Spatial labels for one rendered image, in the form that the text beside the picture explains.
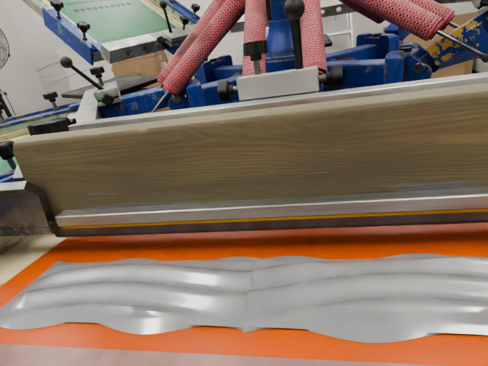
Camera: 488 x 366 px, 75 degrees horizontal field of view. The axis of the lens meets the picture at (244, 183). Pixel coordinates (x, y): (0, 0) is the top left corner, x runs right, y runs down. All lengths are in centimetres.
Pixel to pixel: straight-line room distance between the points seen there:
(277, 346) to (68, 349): 12
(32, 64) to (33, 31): 47
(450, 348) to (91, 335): 19
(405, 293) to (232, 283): 10
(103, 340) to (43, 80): 563
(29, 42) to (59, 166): 544
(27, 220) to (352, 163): 28
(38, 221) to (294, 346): 24
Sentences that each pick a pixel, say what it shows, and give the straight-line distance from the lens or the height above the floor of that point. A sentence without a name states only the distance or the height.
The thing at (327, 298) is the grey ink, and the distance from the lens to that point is 20.
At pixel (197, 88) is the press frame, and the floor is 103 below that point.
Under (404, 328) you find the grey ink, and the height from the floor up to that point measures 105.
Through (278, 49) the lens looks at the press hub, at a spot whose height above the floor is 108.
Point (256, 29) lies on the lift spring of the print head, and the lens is 77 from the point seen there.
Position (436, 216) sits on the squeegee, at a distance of 28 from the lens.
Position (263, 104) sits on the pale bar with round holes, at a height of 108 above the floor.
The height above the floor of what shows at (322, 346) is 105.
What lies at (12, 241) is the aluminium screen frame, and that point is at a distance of 40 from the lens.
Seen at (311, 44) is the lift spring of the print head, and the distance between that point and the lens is 71.
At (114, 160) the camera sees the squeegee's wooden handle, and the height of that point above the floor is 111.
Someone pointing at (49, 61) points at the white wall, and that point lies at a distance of 562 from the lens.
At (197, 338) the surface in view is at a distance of 20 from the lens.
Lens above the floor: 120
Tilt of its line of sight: 29 degrees down
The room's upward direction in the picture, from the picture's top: 11 degrees counter-clockwise
